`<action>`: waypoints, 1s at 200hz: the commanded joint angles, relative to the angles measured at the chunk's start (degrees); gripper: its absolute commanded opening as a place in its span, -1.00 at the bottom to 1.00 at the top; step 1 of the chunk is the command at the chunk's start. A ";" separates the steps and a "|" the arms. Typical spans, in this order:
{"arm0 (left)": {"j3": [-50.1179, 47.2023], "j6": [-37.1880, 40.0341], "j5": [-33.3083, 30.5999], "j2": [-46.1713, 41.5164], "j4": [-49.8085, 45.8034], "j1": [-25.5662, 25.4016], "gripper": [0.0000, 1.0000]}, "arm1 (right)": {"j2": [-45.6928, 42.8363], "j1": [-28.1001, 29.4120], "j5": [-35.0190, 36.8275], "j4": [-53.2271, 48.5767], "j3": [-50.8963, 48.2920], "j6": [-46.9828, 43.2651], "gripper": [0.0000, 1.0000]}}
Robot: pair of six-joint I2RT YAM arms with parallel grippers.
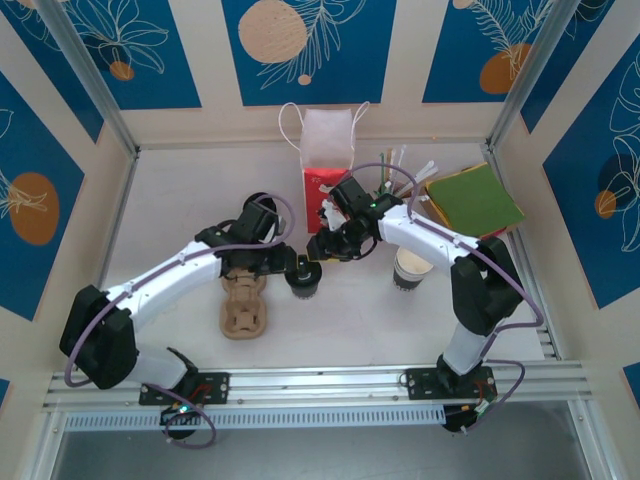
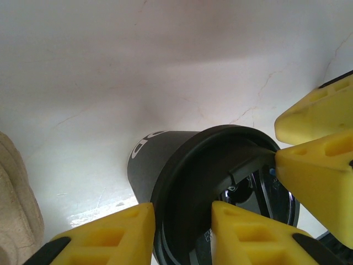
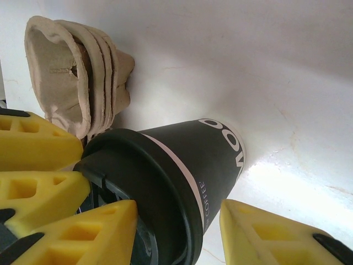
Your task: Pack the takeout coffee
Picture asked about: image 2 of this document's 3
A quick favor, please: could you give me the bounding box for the black plastic cup lid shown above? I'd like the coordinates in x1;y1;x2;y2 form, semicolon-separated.
150;124;302;265

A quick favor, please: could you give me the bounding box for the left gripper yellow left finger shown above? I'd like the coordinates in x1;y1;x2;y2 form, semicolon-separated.
27;202;157;265

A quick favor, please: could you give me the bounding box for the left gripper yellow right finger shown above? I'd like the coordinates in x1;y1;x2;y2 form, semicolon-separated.
210;200;336;265

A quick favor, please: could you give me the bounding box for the brown pulp cup carrier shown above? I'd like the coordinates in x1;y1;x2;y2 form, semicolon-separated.
0;131;45;265

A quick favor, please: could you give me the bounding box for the black paper coffee cup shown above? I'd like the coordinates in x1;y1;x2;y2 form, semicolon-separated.
127;129;201;202

